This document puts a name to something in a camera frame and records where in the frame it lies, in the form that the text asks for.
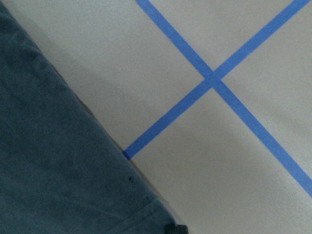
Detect black printed t-shirt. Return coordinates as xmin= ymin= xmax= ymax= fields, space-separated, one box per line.
xmin=0 ymin=5 xmax=188 ymax=234

